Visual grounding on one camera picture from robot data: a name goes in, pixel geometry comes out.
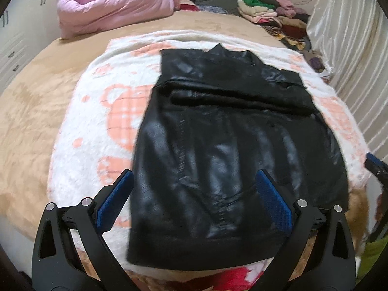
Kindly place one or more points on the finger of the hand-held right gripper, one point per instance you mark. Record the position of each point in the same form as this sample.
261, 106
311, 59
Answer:
374, 163

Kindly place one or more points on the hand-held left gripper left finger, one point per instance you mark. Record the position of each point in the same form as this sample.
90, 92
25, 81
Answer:
115, 200

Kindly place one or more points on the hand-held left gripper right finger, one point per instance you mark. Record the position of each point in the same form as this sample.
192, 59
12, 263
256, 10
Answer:
274, 200

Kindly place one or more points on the black leather jacket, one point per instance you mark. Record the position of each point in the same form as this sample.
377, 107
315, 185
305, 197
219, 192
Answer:
227, 157

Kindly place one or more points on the pile of folded clothes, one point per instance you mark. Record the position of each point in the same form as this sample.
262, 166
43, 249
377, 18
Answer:
263, 9

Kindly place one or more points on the white and pink fleece blanket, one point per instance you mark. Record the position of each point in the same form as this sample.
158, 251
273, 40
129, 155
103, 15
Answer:
100, 127

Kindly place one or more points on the red floral cloth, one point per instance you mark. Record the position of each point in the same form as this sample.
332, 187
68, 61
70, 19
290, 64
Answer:
230, 279

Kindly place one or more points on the green cloth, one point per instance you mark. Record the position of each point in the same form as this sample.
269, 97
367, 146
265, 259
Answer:
376, 254

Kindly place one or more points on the white satin curtain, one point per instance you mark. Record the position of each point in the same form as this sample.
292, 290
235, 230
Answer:
348, 51

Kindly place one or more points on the bed with beige sheet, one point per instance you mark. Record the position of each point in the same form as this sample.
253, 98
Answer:
36, 112

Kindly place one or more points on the white wardrobe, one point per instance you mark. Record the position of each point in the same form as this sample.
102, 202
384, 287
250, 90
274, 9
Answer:
18, 36

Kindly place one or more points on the pink quilt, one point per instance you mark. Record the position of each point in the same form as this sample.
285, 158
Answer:
115, 6

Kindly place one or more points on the blue patterned cloth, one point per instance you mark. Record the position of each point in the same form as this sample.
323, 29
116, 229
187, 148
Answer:
212, 8

